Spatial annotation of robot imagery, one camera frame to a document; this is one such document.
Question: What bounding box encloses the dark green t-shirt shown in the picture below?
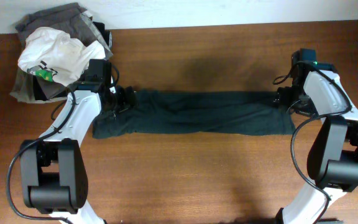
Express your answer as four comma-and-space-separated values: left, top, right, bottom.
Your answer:
92, 90, 295, 139

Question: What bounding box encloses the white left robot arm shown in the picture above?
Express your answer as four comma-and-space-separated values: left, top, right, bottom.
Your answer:
13, 59, 137, 223

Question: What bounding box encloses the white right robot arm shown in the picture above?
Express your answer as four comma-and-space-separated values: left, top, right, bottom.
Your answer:
273, 49, 358, 223

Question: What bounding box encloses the white printed t-shirt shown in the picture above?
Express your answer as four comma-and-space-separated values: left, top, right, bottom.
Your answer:
18, 27, 106, 86

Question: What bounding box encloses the dark grey folded garment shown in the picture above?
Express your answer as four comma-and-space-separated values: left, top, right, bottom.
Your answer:
10, 2, 112, 103

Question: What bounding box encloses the light grey folded garment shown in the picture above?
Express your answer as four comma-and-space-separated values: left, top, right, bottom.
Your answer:
10, 68, 67, 104

